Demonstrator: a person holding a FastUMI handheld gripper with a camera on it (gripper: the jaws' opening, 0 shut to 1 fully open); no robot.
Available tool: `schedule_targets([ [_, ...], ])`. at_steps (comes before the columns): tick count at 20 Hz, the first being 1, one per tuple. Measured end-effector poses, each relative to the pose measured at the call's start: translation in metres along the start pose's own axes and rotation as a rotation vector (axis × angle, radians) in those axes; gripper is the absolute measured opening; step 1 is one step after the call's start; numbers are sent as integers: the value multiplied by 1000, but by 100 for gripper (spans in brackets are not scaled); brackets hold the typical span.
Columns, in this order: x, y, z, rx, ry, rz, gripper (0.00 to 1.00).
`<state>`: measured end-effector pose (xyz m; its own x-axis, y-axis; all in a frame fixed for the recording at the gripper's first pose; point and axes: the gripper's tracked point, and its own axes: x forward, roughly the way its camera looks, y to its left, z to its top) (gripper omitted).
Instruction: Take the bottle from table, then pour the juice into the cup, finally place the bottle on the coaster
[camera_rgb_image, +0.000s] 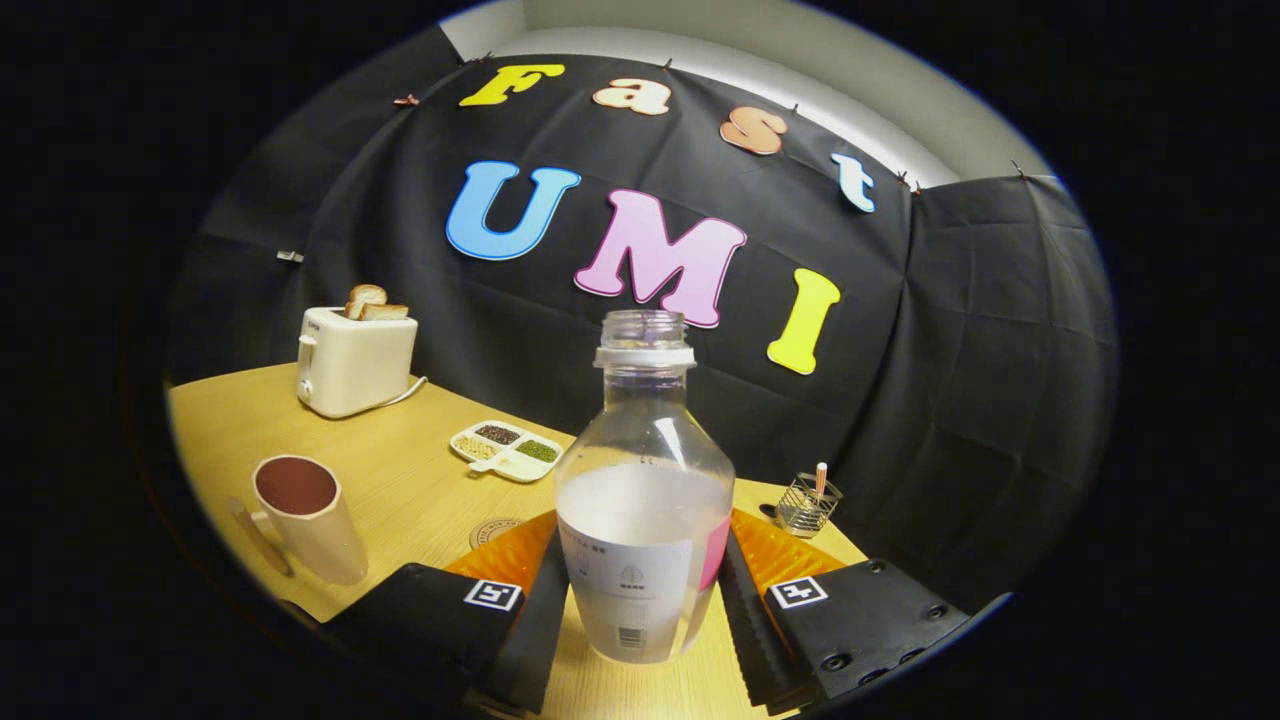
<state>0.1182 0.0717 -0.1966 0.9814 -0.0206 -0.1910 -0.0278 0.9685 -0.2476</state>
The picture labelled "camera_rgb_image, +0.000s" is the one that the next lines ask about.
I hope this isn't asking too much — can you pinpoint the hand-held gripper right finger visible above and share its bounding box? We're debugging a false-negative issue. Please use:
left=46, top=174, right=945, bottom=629
left=715, top=508, right=973, bottom=716

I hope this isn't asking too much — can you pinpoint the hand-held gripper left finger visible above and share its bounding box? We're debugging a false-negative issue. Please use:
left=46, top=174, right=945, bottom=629
left=320, top=510, right=573, bottom=716

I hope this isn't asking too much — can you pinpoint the clear plastic juice bottle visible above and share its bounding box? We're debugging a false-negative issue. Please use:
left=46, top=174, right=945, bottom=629
left=555, top=310, right=737, bottom=665

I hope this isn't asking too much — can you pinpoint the cream cup with wooden handle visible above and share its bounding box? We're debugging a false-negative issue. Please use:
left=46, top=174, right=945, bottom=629
left=228, top=455, right=369, bottom=586

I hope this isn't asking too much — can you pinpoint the white divided bean tray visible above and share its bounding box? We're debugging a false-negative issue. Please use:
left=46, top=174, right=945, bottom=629
left=449, top=421, right=564, bottom=484

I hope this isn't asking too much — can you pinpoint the wooden table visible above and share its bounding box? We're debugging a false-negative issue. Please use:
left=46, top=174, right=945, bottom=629
left=168, top=362, right=869, bottom=720

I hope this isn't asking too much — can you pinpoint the cream toaster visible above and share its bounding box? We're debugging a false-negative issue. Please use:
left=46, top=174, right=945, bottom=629
left=296, top=306, right=419, bottom=419

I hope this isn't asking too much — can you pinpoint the black backdrop cloth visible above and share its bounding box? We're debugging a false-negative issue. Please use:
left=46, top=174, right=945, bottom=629
left=165, top=25, right=1119, bottom=611

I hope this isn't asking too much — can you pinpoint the metal wire holder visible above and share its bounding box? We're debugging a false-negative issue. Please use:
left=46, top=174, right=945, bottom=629
left=775, top=472, right=844, bottom=540

